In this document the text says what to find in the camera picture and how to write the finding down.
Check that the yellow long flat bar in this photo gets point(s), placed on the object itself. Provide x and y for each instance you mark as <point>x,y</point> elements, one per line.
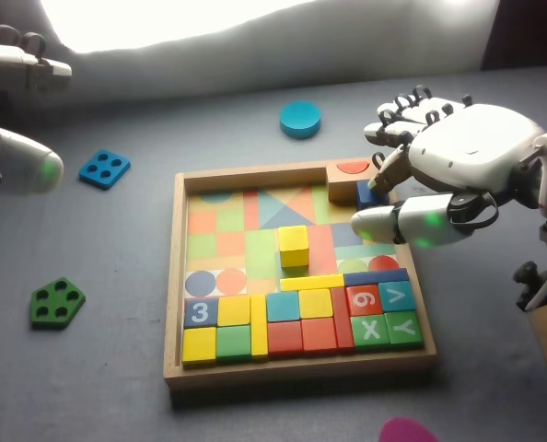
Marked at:
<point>311,282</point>

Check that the dark blue long bar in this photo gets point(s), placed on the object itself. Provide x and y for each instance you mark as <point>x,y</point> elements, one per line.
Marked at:
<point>375,276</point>

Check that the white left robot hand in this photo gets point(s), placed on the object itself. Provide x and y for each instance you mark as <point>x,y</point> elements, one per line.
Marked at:
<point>20,156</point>

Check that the magenta rounded shape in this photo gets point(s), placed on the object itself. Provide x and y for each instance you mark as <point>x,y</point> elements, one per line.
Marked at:
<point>407,432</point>

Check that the dark blue letter cube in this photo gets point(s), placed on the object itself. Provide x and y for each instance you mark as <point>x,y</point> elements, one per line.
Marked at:
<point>364,197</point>

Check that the yellow wooden cube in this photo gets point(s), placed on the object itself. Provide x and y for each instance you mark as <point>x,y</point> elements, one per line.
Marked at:
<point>294,244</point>

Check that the green pentagon holed piece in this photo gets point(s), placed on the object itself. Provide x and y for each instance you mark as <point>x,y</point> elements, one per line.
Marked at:
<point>54,301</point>

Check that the wooden puzzle tray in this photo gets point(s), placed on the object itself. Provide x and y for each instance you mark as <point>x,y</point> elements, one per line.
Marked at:
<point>301,373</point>

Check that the blue round disc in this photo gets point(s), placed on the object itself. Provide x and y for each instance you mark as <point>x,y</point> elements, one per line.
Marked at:
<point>300,117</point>

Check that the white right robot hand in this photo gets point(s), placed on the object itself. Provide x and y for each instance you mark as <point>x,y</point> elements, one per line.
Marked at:
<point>476,143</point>

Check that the blue square holed piece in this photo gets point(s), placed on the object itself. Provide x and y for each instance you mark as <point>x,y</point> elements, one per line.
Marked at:
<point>104,177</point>

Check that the grey table cloth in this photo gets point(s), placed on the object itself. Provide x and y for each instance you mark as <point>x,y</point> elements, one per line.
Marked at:
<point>117,391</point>

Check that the wooden block with red semicircle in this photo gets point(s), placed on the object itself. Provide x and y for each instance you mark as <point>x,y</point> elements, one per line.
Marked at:
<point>342,188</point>

